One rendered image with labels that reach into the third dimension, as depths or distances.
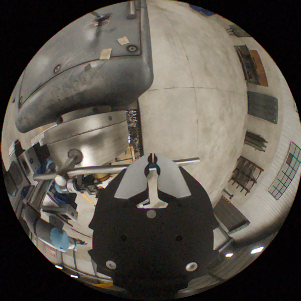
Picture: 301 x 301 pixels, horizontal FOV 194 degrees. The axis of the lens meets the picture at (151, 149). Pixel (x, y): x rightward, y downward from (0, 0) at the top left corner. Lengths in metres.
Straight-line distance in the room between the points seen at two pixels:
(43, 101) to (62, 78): 0.07
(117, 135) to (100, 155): 0.07
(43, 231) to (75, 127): 0.42
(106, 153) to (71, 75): 0.19
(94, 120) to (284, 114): 6.64
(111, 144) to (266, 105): 5.83
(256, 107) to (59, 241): 6.31
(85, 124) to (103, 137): 0.05
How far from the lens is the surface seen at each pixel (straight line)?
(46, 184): 0.60
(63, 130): 0.22
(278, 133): 6.54
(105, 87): 0.19
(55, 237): 0.46
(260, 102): 5.84
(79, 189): 0.53
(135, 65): 0.19
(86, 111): 0.26
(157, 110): 1.53
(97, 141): 0.22
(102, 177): 0.41
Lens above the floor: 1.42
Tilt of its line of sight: 59 degrees down
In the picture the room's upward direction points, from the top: 141 degrees clockwise
